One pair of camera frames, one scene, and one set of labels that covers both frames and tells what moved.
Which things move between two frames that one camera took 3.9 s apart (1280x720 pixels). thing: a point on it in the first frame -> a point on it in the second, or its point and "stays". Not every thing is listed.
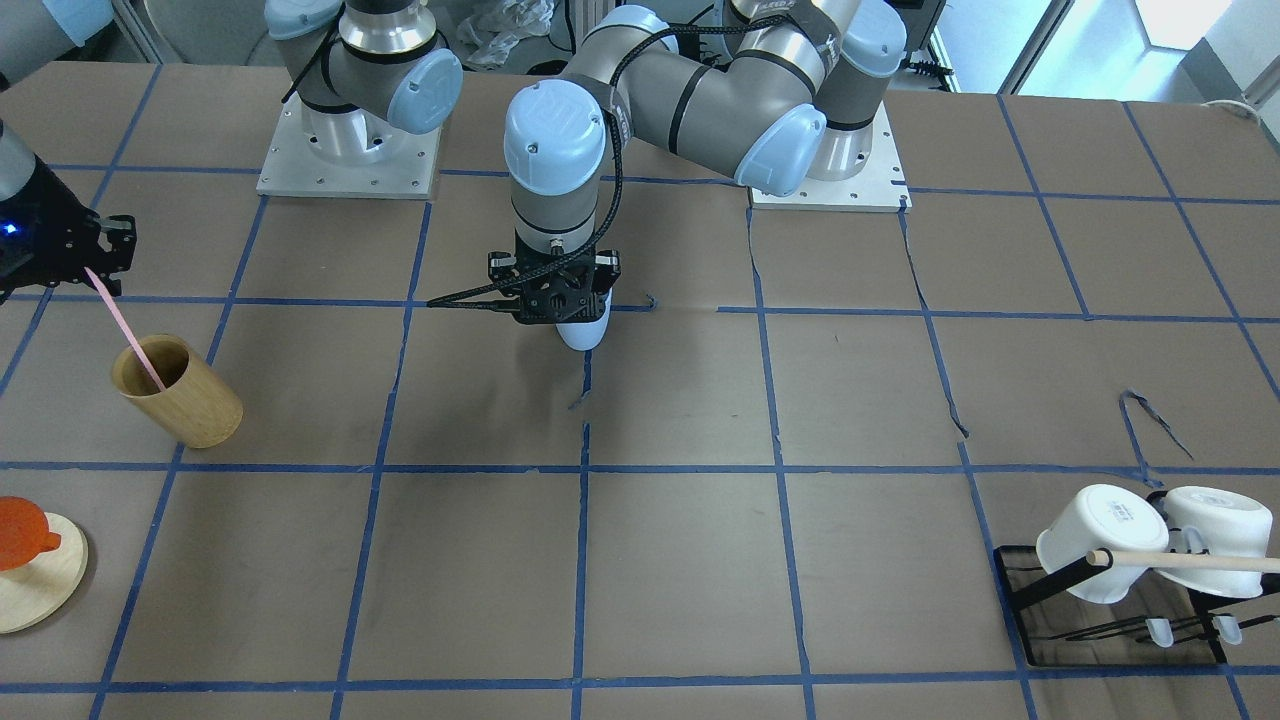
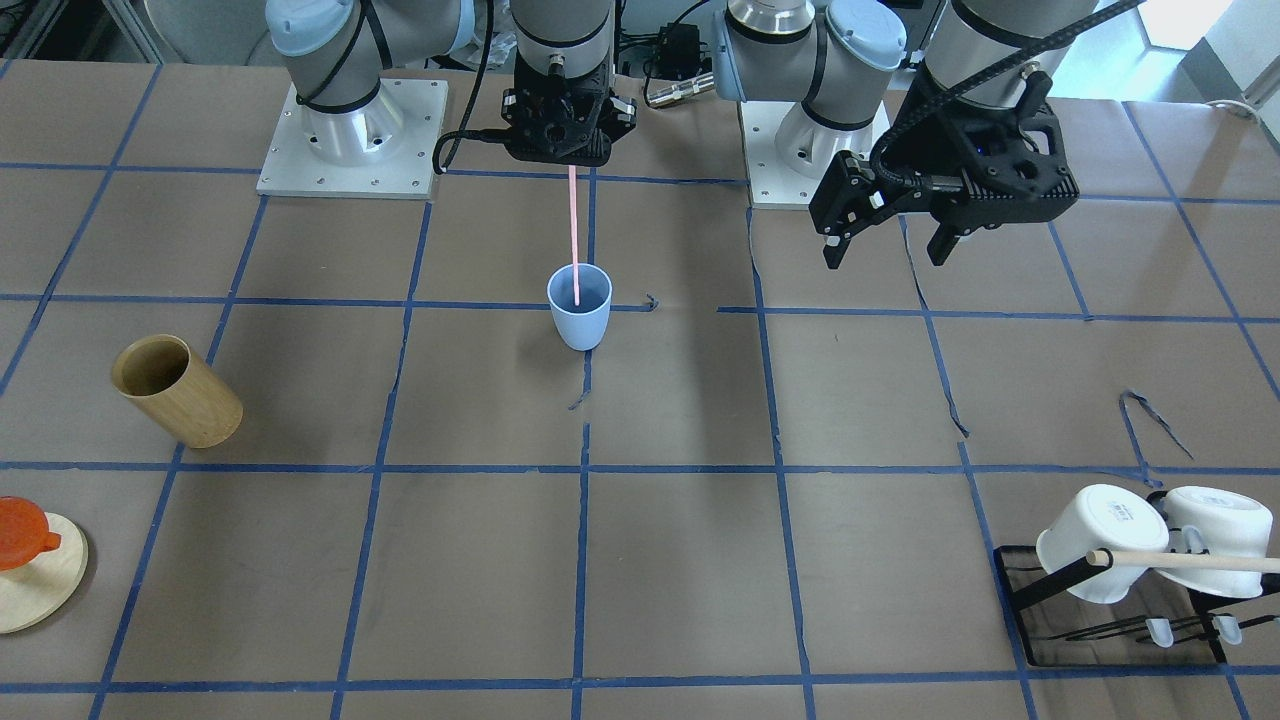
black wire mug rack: x=1162 y=622 stays
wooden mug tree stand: x=38 y=590 stays
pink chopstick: x=124 y=325 -> x=571 y=169
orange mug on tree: x=24 y=532 stays
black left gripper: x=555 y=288 -> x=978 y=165
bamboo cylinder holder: x=198 y=405 stays
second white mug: x=1102 y=517 stays
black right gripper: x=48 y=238 -> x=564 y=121
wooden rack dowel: x=1103 y=558 stays
